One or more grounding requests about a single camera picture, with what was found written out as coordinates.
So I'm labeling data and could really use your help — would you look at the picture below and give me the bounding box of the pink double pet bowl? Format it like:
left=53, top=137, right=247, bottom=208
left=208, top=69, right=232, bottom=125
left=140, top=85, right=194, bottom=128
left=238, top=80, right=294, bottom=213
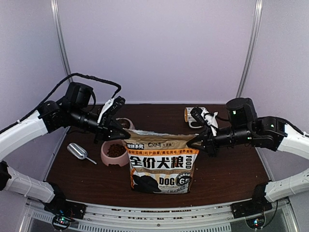
left=100, top=117, right=136, bottom=167

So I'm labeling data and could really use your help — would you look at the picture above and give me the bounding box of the right aluminium frame post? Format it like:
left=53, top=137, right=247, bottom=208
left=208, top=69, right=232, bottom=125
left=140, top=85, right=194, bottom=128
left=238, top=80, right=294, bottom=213
left=236, top=0, right=263, bottom=97

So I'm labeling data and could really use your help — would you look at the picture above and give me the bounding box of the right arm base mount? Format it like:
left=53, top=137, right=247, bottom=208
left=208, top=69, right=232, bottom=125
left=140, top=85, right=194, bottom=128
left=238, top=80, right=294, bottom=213
left=230, top=183, right=273, bottom=230

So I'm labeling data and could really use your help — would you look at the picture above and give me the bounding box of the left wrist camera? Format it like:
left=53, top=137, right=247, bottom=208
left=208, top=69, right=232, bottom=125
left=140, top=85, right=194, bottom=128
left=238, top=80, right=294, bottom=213
left=97, top=96, right=126, bottom=123

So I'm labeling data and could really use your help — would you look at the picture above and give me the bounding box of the front aluminium rail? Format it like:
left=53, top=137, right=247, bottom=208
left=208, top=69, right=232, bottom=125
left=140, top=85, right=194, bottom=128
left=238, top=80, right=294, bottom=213
left=24, top=198, right=294, bottom=232

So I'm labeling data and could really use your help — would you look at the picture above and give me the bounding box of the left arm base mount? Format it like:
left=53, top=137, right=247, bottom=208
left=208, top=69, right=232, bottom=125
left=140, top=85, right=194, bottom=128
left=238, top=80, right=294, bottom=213
left=43, top=183, right=86, bottom=231

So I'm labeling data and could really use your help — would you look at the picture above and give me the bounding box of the patterned ceramic mug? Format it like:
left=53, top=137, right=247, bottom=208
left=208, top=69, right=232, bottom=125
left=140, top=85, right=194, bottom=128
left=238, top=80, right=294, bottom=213
left=184, top=107, right=204, bottom=129

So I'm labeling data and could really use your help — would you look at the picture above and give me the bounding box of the aluminium frame post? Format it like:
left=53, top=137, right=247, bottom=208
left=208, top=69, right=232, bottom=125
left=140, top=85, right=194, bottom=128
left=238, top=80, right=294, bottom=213
left=50, top=0, right=71, bottom=75
left=236, top=0, right=263, bottom=97

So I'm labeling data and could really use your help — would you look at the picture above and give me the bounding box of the metal scoop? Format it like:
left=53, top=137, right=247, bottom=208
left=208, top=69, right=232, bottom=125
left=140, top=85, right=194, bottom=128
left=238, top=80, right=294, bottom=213
left=67, top=143, right=97, bottom=165

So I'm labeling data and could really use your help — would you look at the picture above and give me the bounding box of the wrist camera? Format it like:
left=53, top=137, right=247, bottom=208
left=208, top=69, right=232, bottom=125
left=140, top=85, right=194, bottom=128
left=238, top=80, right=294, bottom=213
left=189, top=107, right=219, bottom=136
left=97, top=96, right=126, bottom=123

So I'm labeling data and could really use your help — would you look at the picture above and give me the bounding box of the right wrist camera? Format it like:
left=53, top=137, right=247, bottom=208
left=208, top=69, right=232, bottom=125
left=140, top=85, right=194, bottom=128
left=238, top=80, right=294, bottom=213
left=189, top=107, right=219, bottom=136

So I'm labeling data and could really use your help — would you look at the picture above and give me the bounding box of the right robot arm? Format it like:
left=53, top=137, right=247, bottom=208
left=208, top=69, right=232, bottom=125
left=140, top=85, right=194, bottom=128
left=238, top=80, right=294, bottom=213
left=187, top=98, right=309, bottom=214

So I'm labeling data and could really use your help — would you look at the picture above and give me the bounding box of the dog food kibble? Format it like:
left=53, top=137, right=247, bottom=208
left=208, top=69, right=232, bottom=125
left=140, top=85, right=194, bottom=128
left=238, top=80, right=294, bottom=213
left=107, top=144, right=126, bottom=158

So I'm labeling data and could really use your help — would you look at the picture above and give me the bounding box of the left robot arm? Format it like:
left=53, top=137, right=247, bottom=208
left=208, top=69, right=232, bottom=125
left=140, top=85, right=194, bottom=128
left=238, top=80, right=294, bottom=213
left=0, top=82, right=130, bottom=215

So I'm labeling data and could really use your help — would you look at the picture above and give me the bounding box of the dog food bag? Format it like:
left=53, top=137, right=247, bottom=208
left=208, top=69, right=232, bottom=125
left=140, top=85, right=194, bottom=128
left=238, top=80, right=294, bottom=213
left=124, top=130, right=199, bottom=194

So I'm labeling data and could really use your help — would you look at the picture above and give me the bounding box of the steel bowl insert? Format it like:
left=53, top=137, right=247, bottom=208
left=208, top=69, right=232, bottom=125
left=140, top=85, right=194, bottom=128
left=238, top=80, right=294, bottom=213
left=117, top=118, right=133, bottom=129

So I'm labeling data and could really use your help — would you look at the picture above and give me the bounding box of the left black braided cable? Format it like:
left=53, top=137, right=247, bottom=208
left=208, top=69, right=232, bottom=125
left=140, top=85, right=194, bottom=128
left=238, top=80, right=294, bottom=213
left=14, top=72, right=122, bottom=124

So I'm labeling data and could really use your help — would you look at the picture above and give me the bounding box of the left aluminium frame post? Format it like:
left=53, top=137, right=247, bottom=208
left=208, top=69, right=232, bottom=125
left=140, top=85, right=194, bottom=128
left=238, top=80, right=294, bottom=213
left=50, top=0, right=71, bottom=75

